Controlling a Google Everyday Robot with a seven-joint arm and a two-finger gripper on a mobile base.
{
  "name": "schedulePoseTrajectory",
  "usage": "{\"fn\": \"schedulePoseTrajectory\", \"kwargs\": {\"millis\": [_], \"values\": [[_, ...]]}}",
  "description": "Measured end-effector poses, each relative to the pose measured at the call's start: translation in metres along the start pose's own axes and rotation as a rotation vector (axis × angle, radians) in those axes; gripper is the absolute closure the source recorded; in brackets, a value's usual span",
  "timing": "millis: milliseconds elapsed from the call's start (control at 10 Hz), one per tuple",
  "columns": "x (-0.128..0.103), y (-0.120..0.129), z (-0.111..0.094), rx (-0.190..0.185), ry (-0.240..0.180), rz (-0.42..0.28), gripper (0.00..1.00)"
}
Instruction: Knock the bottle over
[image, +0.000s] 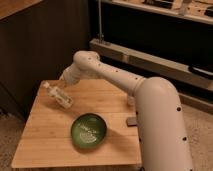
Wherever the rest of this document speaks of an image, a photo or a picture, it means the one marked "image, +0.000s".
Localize small brown block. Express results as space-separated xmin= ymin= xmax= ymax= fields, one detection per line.
xmin=126 ymin=117 xmax=137 ymax=126

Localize dark wooden cabinet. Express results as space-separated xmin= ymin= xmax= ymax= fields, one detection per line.
xmin=0 ymin=0 xmax=90 ymax=117

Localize metal shelf frame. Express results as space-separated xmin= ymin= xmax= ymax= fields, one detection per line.
xmin=89 ymin=0 xmax=213 ymax=114

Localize clear plastic bottle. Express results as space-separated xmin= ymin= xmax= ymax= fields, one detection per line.
xmin=43 ymin=82 xmax=73 ymax=108

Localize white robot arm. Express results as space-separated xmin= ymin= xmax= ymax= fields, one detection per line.
xmin=62 ymin=51 xmax=193 ymax=171

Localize green bowl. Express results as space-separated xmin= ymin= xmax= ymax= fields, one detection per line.
xmin=70 ymin=113 xmax=107 ymax=149

